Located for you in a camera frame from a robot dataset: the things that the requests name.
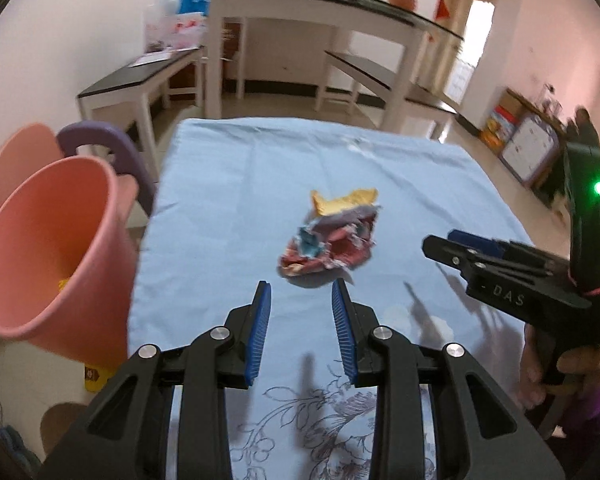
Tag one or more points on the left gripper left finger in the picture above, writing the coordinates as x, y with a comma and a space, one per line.
123, 433

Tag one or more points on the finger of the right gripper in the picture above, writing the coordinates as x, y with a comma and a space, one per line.
485, 246

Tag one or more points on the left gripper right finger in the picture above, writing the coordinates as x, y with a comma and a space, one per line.
479, 432

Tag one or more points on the red wrapper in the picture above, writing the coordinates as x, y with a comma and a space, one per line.
338, 241

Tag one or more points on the person's right hand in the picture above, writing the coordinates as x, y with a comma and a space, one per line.
584, 363

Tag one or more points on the white board on floor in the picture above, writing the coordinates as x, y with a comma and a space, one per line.
529, 149

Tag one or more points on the colourful cardboard box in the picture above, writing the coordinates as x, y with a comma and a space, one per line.
502, 121

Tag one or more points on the pink plastic bin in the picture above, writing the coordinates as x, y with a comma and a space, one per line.
67, 264

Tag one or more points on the right black-top bench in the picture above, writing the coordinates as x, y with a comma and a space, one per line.
410, 101

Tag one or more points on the black-top bench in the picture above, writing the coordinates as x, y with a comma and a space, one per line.
410, 101
134, 85

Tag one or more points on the light blue tablecloth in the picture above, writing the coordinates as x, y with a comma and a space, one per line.
231, 196

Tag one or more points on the white glass-top table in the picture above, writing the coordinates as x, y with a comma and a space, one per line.
375, 18

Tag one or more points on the purple chair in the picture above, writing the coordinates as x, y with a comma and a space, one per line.
127, 159

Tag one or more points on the left black-top bench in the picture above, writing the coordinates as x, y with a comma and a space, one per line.
134, 85

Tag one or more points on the white plastic bag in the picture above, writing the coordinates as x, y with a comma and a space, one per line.
175, 32

